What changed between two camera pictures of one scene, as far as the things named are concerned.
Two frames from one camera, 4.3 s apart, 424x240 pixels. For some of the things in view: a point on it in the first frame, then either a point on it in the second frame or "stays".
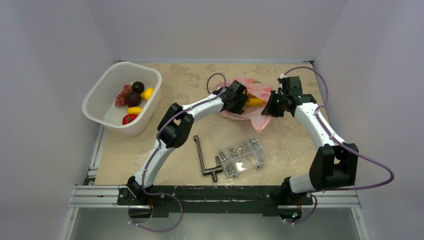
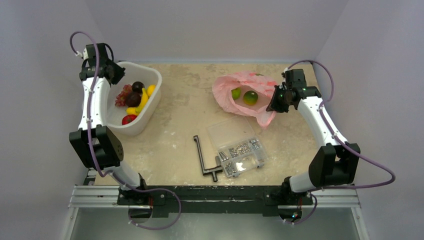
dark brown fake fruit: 138,87 stays
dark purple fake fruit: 133,98 stays
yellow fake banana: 253,100 → 144,99
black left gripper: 238,110 → 120,73
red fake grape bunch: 120,100 stays
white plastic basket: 98,103 stays
